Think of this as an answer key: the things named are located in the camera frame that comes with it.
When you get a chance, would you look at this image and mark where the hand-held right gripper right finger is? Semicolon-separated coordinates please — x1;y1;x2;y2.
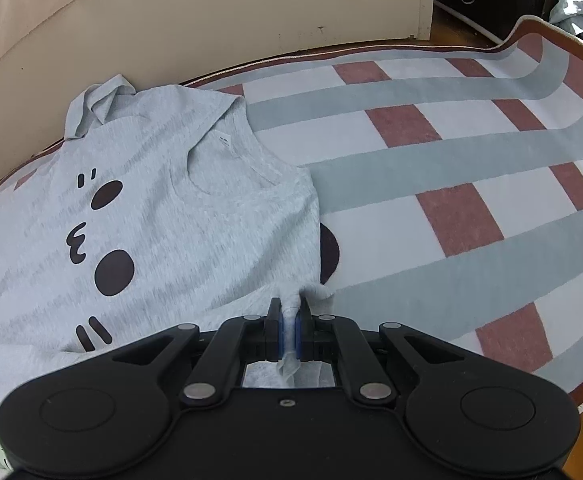
295;297;466;405

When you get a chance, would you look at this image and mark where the checked red grey white blanket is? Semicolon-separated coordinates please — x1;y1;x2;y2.
0;15;583;413

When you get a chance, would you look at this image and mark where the light grey cat print t-shirt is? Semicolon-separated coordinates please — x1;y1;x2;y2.
0;74;343;423

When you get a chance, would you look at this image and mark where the beige padded headboard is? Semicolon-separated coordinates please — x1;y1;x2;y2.
0;0;436;202

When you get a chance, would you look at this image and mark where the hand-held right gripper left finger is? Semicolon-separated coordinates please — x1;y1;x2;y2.
111;297;285;407

